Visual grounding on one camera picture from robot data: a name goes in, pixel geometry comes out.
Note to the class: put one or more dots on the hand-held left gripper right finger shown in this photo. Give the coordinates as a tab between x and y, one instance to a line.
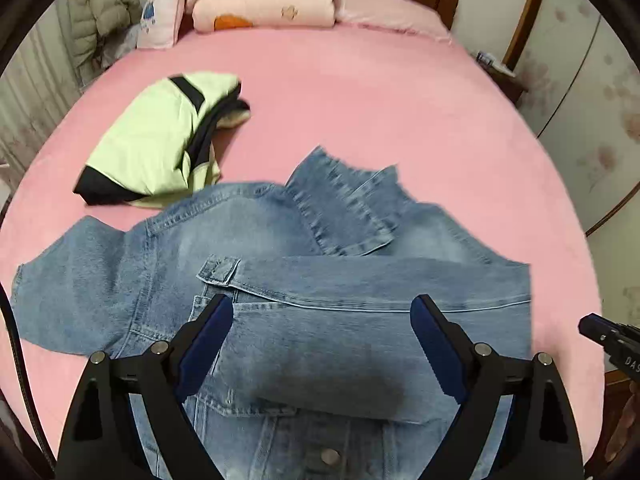
439	350

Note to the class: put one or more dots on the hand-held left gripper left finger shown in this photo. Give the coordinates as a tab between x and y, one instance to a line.
206	347

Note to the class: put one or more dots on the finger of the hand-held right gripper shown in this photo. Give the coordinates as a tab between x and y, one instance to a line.
597	329

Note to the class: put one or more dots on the blue denim jacket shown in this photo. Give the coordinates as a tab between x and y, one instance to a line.
310	280

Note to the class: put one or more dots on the person's right hand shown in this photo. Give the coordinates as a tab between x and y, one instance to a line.
624	422

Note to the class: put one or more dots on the light green black garment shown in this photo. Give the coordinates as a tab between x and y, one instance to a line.
155	135

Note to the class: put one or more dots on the floral wardrobe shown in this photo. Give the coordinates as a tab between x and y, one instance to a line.
585	85

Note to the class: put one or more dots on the pink bed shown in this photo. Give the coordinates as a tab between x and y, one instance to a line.
380	105

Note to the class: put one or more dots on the wooden nightstand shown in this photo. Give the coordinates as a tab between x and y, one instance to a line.
505	85

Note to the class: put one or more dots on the small items on nightstand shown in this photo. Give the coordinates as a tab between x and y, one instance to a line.
492	62

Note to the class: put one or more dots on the grey pleated curtain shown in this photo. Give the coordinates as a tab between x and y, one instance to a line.
35	105

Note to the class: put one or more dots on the pink pillow with blue print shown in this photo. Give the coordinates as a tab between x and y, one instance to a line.
160	15

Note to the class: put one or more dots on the plain pink pillow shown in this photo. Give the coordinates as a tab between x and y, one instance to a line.
390	15

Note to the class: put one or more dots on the pink quilt with orange print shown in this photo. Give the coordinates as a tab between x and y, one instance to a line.
265	10

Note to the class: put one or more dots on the beige puffer coat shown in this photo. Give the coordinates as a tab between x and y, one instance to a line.
102	15

